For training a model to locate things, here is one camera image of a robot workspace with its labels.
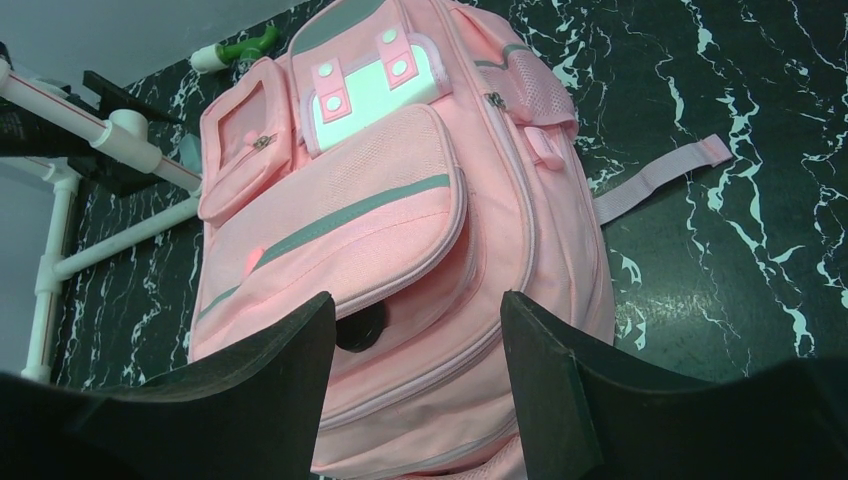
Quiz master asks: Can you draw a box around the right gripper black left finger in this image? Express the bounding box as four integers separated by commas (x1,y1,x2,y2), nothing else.
1,292,336,479

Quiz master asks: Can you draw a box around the light blue eraser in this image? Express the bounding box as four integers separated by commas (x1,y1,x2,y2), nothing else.
178,133,202,175

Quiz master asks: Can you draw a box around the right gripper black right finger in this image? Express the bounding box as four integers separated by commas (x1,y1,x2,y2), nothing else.
501,291,847,479

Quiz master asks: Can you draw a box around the green white marker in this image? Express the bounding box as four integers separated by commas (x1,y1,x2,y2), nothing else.
189,25,280,75

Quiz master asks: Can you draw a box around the white pvc pipe frame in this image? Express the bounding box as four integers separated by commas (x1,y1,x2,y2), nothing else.
1,51,201,383

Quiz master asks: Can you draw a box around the pink student backpack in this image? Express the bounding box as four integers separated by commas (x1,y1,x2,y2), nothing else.
188,1,731,479

